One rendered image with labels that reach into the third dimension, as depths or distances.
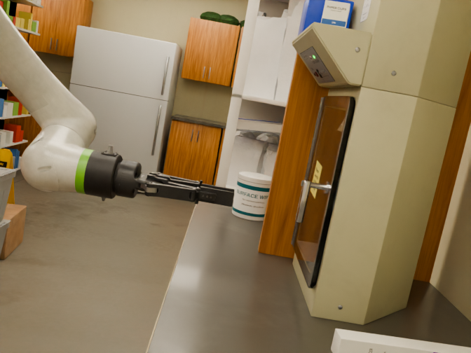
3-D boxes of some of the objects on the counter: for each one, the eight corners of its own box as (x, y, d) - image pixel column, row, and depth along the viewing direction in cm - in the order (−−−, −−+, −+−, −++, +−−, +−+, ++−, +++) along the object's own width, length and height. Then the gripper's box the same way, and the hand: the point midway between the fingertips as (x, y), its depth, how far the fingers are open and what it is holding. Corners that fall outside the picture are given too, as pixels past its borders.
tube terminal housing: (383, 279, 134) (453, -16, 122) (429, 337, 102) (532, -54, 90) (291, 263, 134) (355, -35, 121) (310, 316, 102) (398, -81, 89)
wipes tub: (265, 214, 185) (273, 175, 183) (268, 223, 172) (277, 181, 170) (231, 208, 185) (238, 169, 182) (231, 217, 172) (239, 174, 169)
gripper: (112, 165, 94) (236, 188, 95) (129, 154, 109) (236, 174, 110) (106, 203, 95) (229, 225, 96) (124, 187, 110) (230, 206, 111)
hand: (216, 195), depth 103 cm, fingers closed
